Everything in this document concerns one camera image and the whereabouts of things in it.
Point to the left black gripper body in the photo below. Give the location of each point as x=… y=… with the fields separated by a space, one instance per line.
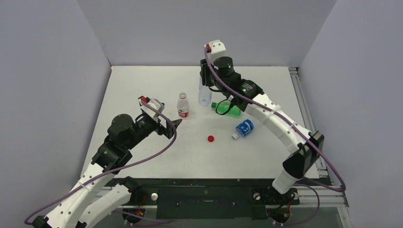
x=156 y=126

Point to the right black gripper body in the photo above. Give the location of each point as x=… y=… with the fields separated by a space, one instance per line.
x=204 y=73

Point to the red label clear bottle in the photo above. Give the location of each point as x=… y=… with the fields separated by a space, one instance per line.
x=183 y=105

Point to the clear bluish bottle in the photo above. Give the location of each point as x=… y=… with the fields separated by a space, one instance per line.
x=205 y=94

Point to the green plastic bottle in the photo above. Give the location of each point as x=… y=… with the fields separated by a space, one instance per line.
x=225 y=108

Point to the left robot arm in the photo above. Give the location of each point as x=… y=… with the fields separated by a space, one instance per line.
x=76 y=209

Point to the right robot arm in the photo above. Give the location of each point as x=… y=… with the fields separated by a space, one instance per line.
x=302 y=144

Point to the blue label small bottle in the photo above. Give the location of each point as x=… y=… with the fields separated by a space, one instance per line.
x=243 y=129

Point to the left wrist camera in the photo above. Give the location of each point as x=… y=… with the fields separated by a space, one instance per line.
x=151 y=107

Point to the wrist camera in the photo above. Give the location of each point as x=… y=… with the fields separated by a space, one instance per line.
x=151 y=107
x=215 y=50

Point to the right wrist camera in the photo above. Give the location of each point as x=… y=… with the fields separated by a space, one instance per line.
x=215 y=50

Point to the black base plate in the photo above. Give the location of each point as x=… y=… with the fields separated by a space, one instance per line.
x=210 y=198

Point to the aluminium frame rail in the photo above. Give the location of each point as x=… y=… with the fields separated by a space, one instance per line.
x=330 y=207

